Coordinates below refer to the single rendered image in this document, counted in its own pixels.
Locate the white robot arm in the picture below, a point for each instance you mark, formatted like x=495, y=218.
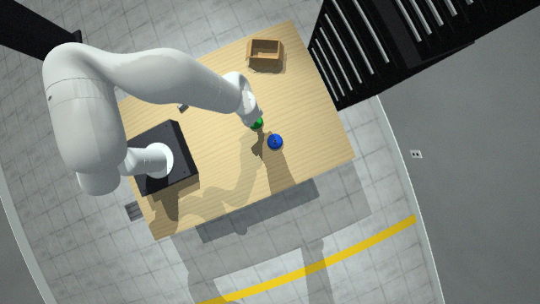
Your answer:
x=85, y=116

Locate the blue bell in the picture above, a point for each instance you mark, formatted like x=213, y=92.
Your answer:
x=274, y=141

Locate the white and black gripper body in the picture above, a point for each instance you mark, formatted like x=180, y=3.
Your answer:
x=249, y=124

